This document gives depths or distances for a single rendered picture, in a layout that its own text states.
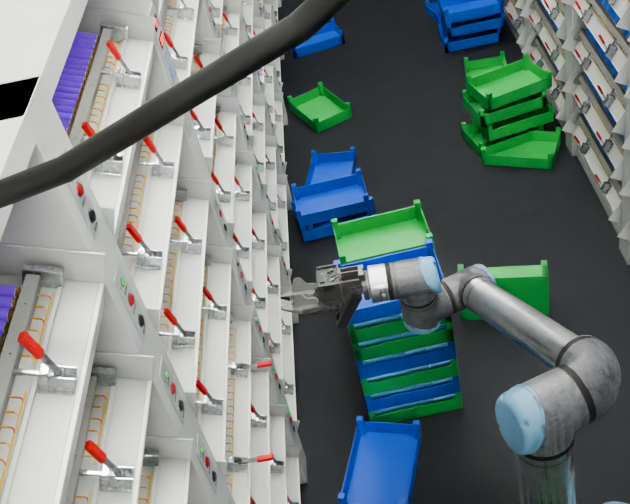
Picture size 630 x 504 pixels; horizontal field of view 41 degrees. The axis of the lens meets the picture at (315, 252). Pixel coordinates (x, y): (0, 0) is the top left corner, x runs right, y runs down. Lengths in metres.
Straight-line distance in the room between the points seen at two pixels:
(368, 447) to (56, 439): 1.86
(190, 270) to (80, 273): 0.61
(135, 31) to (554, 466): 1.14
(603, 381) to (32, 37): 1.10
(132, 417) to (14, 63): 0.50
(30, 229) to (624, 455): 2.00
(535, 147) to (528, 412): 2.38
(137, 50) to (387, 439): 1.56
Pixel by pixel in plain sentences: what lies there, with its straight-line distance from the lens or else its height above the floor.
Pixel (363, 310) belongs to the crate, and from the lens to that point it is 2.39.
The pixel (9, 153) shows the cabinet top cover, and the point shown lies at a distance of 0.95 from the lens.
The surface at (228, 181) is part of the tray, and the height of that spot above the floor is 0.93.
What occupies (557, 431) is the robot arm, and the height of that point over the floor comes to 0.93.
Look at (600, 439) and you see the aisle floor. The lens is 2.73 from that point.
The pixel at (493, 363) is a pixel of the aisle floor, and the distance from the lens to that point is 2.91.
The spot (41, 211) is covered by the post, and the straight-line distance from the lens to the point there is 1.08.
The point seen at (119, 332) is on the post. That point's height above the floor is 1.42.
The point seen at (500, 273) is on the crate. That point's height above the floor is 0.20.
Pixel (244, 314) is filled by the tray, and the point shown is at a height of 0.76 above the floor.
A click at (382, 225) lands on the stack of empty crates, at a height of 0.41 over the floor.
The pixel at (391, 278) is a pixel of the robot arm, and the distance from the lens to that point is 1.95.
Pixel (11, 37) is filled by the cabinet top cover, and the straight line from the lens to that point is 1.22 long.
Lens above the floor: 2.20
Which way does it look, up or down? 40 degrees down
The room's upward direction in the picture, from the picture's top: 14 degrees counter-clockwise
